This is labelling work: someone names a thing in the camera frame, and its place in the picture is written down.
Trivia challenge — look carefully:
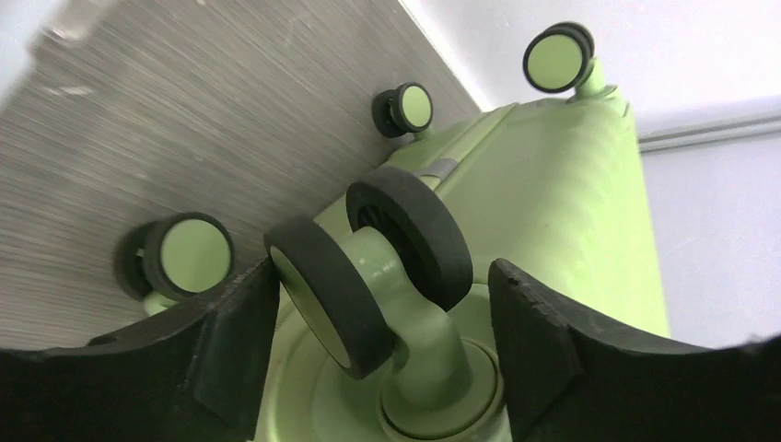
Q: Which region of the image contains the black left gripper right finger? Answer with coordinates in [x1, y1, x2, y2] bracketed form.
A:
[488, 259, 780, 441]

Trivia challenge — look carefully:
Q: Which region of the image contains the green hard-shell suitcase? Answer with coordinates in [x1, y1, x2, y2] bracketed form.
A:
[113, 20, 672, 442]

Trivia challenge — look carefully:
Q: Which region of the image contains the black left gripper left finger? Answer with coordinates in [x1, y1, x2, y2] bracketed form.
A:
[1, 260, 280, 441]

